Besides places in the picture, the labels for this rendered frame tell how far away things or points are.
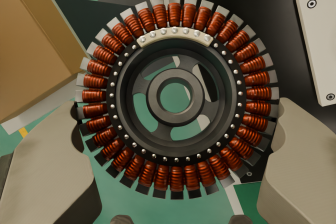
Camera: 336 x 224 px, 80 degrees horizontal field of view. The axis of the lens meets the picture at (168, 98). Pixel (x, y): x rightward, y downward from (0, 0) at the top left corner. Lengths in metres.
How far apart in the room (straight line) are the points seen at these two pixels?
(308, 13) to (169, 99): 0.98
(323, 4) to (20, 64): 0.45
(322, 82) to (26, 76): 0.46
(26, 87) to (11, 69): 0.04
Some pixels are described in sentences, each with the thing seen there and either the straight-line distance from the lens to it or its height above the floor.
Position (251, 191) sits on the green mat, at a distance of 0.47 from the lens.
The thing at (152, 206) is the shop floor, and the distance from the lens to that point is 1.78.
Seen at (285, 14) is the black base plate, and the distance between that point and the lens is 0.33.
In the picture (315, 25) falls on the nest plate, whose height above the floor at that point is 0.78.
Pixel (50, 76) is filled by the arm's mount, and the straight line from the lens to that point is 0.40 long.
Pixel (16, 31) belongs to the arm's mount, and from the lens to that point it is 0.42.
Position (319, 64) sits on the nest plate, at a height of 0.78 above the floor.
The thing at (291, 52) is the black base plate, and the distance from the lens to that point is 0.33.
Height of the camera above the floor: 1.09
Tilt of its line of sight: 64 degrees down
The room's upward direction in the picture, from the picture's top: 145 degrees counter-clockwise
